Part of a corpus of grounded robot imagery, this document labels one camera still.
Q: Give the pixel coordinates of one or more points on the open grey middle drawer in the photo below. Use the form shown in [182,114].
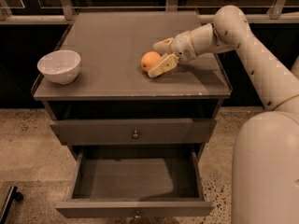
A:
[117,183]

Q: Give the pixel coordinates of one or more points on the white ceramic bowl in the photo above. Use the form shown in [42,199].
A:
[61,66]

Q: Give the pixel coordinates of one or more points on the round metal top knob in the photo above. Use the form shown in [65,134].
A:
[135,134]

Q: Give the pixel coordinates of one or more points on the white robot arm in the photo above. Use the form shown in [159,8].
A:
[265,171]

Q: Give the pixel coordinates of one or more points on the orange fruit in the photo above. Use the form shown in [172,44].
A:
[149,59]

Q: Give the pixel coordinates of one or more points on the metal railing frame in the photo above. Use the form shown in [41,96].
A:
[66,11]

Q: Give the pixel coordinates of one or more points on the black wheeled cart base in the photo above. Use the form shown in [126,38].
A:
[12,195]

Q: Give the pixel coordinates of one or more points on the grey drawer cabinet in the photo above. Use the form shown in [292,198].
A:
[112,85]

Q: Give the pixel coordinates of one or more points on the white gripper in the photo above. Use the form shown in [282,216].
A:
[183,46]

